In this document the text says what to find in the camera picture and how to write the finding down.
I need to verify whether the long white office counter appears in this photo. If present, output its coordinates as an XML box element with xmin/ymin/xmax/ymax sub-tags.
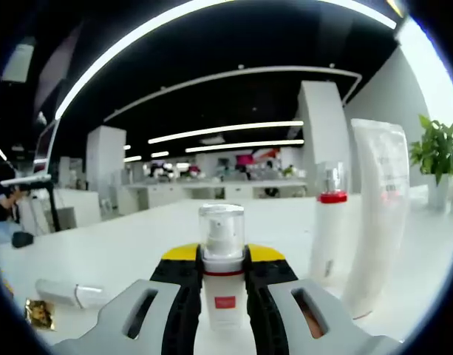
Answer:
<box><xmin>124</xmin><ymin>179</ymin><xmax>309</xmax><ymax>211</ymax></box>

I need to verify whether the small black pouch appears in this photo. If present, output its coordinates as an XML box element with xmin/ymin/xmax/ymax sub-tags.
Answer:
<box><xmin>10</xmin><ymin>231</ymin><xmax>35</xmax><ymax>249</ymax></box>

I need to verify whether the white ceiling air vent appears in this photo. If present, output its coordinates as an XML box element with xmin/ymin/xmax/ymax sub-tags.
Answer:
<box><xmin>0</xmin><ymin>43</ymin><xmax>37</xmax><ymax>83</ymax></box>

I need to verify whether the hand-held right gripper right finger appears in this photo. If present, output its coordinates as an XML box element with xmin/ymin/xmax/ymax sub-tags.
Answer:
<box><xmin>243</xmin><ymin>243</ymin><xmax>401</xmax><ymax>355</ymax></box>

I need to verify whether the white square pillar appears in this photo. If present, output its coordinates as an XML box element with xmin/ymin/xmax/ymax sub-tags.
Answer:
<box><xmin>86</xmin><ymin>125</ymin><xmax>127</xmax><ymax>195</ymax></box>
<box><xmin>297</xmin><ymin>80</ymin><xmax>353</xmax><ymax>194</ymax></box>

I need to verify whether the large pale hanging screen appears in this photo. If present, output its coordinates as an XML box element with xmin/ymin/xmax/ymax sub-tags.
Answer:
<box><xmin>36</xmin><ymin>25</ymin><xmax>84</xmax><ymax>112</ymax></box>

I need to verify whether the tall white skincare tube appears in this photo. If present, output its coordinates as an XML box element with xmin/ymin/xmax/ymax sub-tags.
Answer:
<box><xmin>341</xmin><ymin>118</ymin><xmax>412</xmax><ymax>321</ymax></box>

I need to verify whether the black laptop stand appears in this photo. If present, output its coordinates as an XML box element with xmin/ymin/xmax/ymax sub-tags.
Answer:
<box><xmin>0</xmin><ymin>180</ymin><xmax>63</xmax><ymax>234</ymax></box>

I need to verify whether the red collar skincare bottle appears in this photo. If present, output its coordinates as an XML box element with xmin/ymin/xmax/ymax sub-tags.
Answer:
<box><xmin>309</xmin><ymin>161</ymin><xmax>350</xmax><ymax>287</ymax></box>

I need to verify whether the white curved ceiling track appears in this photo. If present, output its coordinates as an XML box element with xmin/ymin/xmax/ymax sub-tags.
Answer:
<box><xmin>103</xmin><ymin>65</ymin><xmax>362</xmax><ymax>124</ymax></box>

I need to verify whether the gold foil skincare sachet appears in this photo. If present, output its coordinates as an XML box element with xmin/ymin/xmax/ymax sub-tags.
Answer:
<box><xmin>24</xmin><ymin>298</ymin><xmax>58</xmax><ymax>333</ymax></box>

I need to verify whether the green plant in white pot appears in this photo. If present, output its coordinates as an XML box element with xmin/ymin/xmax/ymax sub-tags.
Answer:
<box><xmin>408</xmin><ymin>113</ymin><xmax>453</xmax><ymax>212</ymax></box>

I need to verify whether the red label skincare pump bottle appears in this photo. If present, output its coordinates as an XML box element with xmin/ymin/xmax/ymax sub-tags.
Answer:
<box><xmin>198</xmin><ymin>203</ymin><xmax>246</xmax><ymax>331</ymax></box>

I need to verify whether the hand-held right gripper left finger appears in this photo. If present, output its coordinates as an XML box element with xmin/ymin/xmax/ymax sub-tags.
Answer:
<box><xmin>52</xmin><ymin>242</ymin><xmax>205</xmax><ymax>355</ymax></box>

